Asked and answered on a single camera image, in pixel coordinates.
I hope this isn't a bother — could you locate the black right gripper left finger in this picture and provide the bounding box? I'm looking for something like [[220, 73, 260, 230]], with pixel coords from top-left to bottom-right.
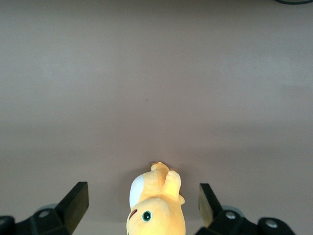
[[0, 181, 89, 235]]

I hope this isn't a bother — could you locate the yellow plush toy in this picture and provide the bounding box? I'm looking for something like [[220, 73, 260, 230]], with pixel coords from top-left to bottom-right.
[[126, 161, 186, 235]]

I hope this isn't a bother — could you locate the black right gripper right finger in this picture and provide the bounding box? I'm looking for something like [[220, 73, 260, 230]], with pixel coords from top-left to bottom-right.
[[195, 183, 293, 235]]

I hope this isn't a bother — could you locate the brown table cover sheet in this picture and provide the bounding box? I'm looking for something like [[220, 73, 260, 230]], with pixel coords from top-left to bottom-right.
[[0, 0, 313, 235]]

